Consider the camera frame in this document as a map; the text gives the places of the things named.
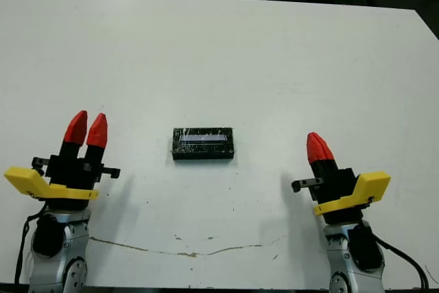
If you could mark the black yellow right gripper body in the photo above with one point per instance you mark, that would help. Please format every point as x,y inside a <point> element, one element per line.
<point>339,190</point>

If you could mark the black foil-wrapped box lid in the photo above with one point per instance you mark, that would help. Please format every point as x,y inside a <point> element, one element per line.
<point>202,150</point>

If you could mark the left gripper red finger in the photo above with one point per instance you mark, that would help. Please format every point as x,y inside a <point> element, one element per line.
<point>76,130</point>
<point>97,135</point>

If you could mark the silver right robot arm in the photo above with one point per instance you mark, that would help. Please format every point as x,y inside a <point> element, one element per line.
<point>353,262</point>

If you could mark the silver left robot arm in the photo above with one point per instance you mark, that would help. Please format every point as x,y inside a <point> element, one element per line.
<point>65,258</point>

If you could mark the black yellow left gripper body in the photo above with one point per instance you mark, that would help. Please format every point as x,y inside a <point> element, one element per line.
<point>72,176</point>

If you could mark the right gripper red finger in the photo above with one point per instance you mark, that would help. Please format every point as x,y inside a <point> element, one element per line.
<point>313,152</point>
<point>326,154</point>

